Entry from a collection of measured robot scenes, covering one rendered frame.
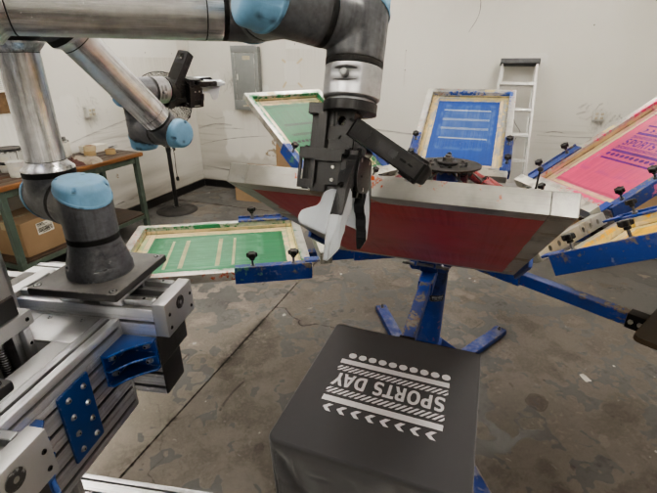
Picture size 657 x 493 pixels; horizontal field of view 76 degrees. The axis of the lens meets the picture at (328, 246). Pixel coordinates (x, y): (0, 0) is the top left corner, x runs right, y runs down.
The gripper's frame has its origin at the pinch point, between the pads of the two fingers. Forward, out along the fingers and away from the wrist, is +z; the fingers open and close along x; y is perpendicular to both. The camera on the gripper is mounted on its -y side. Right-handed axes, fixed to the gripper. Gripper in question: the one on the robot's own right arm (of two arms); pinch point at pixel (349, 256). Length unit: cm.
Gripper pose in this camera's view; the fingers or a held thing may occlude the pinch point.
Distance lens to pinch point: 57.3
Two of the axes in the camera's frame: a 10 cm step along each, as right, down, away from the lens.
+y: -9.4, -1.4, 3.2
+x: -3.3, 0.9, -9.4
